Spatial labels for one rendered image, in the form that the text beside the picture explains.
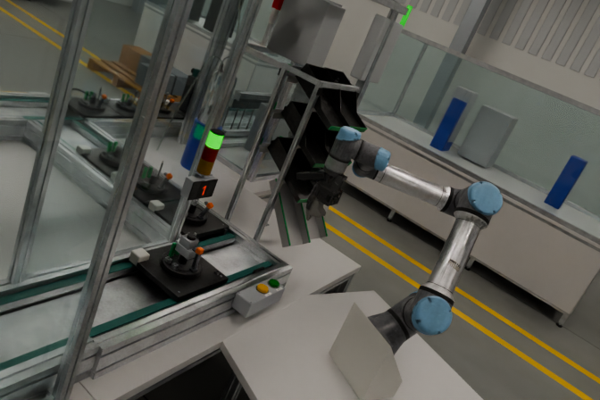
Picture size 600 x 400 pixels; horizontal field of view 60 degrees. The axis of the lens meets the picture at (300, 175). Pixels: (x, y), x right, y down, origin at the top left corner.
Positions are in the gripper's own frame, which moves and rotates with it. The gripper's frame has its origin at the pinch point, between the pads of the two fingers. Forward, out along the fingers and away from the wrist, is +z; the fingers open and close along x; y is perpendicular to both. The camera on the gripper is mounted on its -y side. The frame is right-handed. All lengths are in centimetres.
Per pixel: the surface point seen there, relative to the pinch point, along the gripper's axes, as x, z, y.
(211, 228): -2.7, 26.2, -35.2
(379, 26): 152, -69, -76
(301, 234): 28.1, 21.0, -11.8
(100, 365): -76, 33, -2
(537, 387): 250, 123, 116
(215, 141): -25.6, -15.5, -30.0
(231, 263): -5.6, 31.6, -18.6
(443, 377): 29, 37, 64
